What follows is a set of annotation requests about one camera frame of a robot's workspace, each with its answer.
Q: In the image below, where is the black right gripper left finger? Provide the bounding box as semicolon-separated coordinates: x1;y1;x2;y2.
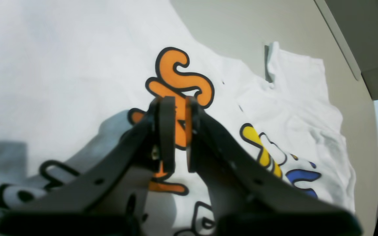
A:
0;96;176;236

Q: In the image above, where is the white printed t-shirt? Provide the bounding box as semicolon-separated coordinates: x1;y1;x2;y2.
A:
0;0;356;236

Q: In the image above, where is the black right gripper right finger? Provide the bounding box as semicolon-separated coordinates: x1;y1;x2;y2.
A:
185;97;362;236

